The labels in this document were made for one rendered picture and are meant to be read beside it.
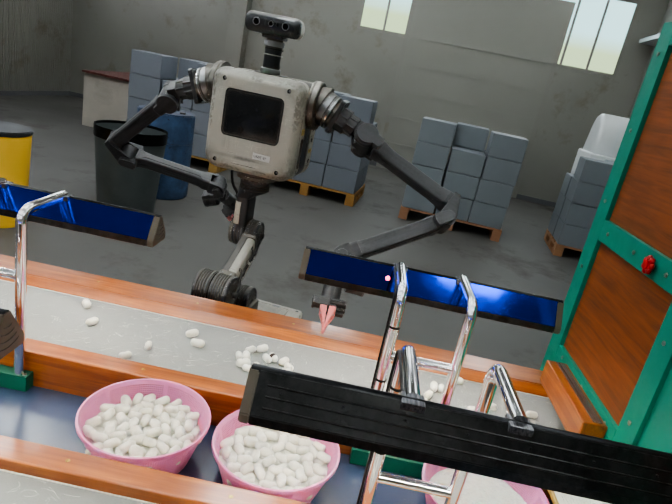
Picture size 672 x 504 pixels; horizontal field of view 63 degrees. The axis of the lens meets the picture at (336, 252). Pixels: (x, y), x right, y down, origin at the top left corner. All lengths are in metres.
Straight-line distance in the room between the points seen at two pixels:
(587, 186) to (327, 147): 2.95
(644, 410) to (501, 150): 5.26
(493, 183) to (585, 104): 3.99
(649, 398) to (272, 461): 0.79
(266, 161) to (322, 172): 4.76
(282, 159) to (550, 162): 8.52
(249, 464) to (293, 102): 1.13
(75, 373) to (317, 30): 9.26
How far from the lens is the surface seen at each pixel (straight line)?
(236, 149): 1.91
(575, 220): 6.70
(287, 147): 1.85
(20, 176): 4.47
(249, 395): 0.78
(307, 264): 1.28
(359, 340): 1.67
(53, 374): 1.48
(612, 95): 10.25
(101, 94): 8.99
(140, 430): 1.25
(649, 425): 1.36
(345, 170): 6.55
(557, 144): 10.13
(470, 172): 6.45
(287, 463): 1.22
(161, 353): 1.51
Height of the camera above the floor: 1.52
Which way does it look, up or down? 18 degrees down
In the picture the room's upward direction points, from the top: 12 degrees clockwise
